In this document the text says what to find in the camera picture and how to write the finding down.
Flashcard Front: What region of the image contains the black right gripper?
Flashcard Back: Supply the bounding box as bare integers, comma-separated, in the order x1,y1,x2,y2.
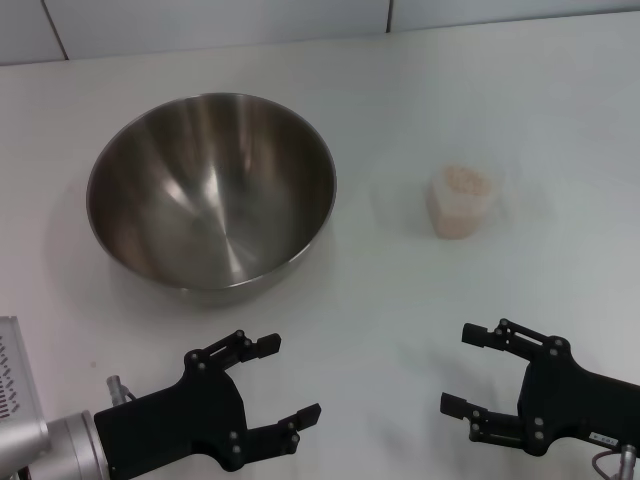
439,316,640,458

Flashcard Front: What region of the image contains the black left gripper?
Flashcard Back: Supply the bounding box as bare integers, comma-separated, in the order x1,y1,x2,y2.
93,328,323,473

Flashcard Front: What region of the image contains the clear plastic cup of rice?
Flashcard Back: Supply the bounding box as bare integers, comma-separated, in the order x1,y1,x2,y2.
423,163,501,241

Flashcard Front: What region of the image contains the stainless steel mixing bowl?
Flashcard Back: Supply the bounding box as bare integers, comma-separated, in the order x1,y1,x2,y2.
85,92,338,308

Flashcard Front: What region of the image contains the right gripper cable with plug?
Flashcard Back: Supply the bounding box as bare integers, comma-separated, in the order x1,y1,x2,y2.
591,442,640,480

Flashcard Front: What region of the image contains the gripper cable with plug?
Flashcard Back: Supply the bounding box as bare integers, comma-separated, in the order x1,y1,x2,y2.
591,442,640,480
105,374,139,407

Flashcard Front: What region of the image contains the left gripper cable with plug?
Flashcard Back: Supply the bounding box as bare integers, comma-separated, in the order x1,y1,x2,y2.
105,374,139,407

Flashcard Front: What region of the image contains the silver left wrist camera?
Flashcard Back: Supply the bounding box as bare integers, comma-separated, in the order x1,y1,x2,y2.
0,314,50,454

